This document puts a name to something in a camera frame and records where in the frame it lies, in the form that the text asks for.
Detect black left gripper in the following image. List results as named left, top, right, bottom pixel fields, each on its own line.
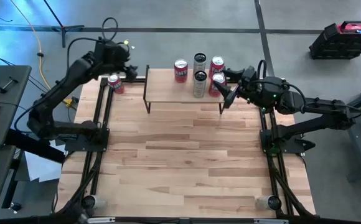
left=93, top=39, right=139, bottom=82

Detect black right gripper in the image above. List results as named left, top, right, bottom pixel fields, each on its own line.
left=213, top=67, right=289, bottom=111

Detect red Fanta soda can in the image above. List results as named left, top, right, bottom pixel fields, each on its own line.
left=209, top=55, right=225, bottom=78
left=173, top=58, right=189, bottom=83
left=208, top=73, right=227, bottom=98
left=107, top=73, right=126, bottom=95

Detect wooden shelf with black legs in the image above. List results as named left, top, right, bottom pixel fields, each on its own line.
left=143, top=64, right=230, bottom=115

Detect yellow power plug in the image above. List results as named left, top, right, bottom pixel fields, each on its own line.
left=62, top=96, right=79, bottom=108

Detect black tripod stand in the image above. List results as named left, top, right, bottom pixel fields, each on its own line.
left=42, top=0, right=85, bottom=49

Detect black and red tool case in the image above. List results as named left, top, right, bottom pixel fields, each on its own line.
left=308, top=20, right=361, bottom=60

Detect grey metal rod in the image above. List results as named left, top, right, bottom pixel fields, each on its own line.
left=1, top=77, right=19, bottom=91

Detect black support bar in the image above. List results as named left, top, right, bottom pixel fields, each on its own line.
left=4, top=128, right=66, bottom=164

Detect white paper sheets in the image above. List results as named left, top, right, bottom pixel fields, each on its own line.
left=24, top=139, right=66, bottom=183

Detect grey metal stand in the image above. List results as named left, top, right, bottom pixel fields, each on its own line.
left=323, top=81, right=361, bottom=181

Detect black metal table frame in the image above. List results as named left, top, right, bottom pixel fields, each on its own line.
left=55, top=70, right=317, bottom=218

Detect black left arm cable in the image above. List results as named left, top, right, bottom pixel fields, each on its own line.
left=65, top=17, right=120, bottom=68

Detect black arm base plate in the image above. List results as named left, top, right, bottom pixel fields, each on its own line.
left=64, top=129, right=110, bottom=153
left=260, top=128, right=317, bottom=154

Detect yellow extension cable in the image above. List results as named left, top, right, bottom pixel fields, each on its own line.
left=11, top=0, right=72, bottom=105

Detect silver metal bracket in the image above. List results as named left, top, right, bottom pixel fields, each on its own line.
left=253, top=218, right=289, bottom=224
left=87, top=217, right=116, bottom=224

